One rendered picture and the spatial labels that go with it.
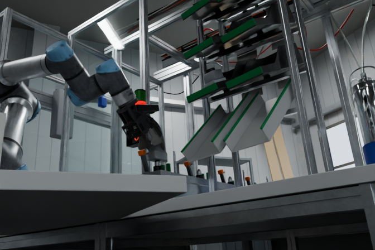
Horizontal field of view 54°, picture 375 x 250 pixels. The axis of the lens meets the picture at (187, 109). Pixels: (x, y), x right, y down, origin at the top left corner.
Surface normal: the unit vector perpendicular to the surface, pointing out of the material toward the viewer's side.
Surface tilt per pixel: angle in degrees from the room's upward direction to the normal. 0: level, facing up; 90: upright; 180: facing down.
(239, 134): 90
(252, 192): 90
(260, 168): 90
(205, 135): 90
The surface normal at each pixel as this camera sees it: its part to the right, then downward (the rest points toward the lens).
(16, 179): 0.43, -0.36
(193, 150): 0.68, -0.30
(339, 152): -0.90, -0.11
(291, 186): -0.60, -0.26
